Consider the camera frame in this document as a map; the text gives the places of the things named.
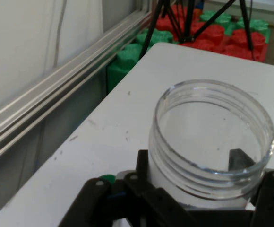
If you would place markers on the aluminium wall rail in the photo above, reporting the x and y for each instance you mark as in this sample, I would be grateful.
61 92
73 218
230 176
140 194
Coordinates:
56 78

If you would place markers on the black tripod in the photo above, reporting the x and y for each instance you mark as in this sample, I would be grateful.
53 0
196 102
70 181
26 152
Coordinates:
150 30

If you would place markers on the green foam block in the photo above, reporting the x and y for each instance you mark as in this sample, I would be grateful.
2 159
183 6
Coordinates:
212 17
158 36
125 59
257 28

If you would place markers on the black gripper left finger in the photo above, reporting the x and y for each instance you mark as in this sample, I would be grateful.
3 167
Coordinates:
127 203

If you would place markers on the green-capped spice bottle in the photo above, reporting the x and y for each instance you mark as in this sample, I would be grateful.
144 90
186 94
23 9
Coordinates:
107 177

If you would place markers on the clear plastic jar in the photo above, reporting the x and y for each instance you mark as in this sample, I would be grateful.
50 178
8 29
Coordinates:
160 146

